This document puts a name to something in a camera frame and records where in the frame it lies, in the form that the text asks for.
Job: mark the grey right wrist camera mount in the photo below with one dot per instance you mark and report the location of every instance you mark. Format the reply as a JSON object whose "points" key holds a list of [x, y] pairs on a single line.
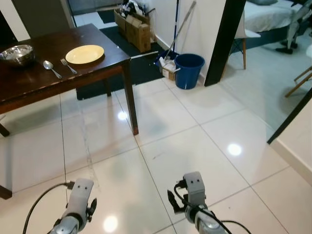
{"points": [[195, 190]]}

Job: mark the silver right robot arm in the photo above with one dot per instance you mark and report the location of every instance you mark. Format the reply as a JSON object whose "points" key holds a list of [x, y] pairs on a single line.
{"points": [[210, 224]]}

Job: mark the silver metal spoon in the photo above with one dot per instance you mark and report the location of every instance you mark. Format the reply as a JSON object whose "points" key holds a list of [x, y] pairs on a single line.
{"points": [[48, 65]]}

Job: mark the black door frame post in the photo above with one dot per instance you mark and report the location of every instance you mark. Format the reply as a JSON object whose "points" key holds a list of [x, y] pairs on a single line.
{"points": [[224, 44]]}

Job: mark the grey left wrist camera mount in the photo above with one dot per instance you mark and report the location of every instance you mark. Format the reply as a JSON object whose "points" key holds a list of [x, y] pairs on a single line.
{"points": [[80, 197]]}

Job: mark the small brown white carton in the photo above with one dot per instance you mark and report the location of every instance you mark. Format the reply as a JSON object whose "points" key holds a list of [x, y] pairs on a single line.
{"points": [[169, 71]]}

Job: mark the blue plastic bucket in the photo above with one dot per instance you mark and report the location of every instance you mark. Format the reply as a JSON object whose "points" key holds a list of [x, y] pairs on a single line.
{"points": [[189, 73]]}

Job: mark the stainless steel bowl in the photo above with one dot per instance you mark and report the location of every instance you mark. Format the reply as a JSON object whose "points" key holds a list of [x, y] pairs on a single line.
{"points": [[16, 54]]}

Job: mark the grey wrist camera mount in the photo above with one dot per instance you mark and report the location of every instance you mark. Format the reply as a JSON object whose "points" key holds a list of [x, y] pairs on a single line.
{"points": [[80, 197], [195, 190]]}

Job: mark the dark floor rug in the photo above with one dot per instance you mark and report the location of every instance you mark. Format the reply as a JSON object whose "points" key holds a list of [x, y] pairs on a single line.
{"points": [[141, 68]]}

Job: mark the blue broom pole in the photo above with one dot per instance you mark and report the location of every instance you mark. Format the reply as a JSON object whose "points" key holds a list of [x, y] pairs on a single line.
{"points": [[175, 24]]}

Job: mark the dark wooden dining table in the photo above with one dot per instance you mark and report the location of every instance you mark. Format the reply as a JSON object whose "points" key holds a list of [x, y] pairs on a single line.
{"points": [[44, 80]]}

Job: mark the large brown cardboard box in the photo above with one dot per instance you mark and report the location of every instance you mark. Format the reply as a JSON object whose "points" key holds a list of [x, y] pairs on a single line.
{"points": [[138, 34]]}

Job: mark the pale yellow round plate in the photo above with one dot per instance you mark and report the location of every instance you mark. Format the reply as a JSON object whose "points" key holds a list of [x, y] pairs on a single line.
{"points": [[85, 54]]}

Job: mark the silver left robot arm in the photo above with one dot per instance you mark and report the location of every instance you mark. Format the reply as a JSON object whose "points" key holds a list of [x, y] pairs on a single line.
{"points": [[66, 225]]}

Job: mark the person's legs in grey trousers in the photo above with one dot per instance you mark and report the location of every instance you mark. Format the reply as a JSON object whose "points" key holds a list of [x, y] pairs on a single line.
{"points": [[294, 31]]}

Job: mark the white chair with wooden legs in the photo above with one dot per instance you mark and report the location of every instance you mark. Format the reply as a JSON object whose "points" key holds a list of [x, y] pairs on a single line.
{"points": [[242, 34]]}

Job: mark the bed with white sheet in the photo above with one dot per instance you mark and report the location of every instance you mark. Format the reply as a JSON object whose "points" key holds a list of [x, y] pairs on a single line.
{"points": [[265, 15]]}

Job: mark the silver metal fork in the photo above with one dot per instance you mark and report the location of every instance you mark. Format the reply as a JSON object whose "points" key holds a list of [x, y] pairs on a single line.
{"points": [[68, 66]]}

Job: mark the white stool with wooden legs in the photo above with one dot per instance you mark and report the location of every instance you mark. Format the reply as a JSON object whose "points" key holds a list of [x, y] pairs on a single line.
{"points": [[301, 80]]}

